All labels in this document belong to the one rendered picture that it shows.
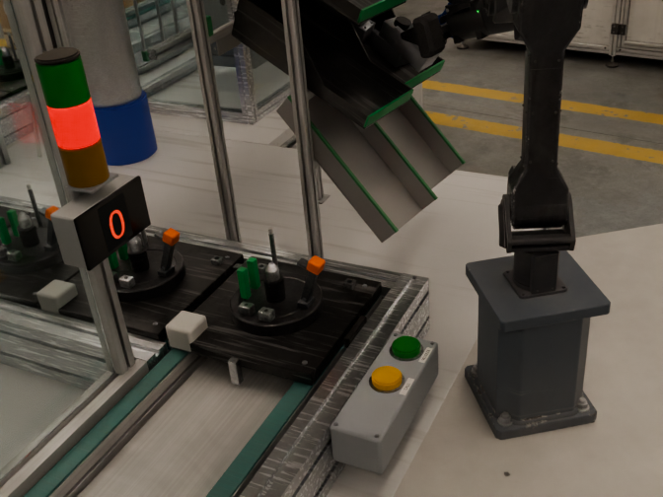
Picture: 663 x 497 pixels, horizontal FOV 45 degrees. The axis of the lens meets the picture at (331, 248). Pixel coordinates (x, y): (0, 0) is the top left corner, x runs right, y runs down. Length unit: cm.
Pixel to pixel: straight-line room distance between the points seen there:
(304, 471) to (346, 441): 7
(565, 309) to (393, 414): 25
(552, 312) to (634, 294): 43
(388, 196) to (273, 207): 42
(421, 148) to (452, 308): 32
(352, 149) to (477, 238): 34
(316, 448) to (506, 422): 28
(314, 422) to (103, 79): 118
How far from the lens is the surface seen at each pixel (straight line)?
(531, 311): 104
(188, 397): 117
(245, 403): 114
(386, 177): 140
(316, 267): 113
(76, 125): 97
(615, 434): 118
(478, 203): 171
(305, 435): 103
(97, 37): 197
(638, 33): 511
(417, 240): 158
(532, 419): 115
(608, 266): 152
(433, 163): 152
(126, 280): 129
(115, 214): 102
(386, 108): 127
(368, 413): 104
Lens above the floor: 166
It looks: 31 degrees down
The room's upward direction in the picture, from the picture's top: 5 degrees counter-clockwise
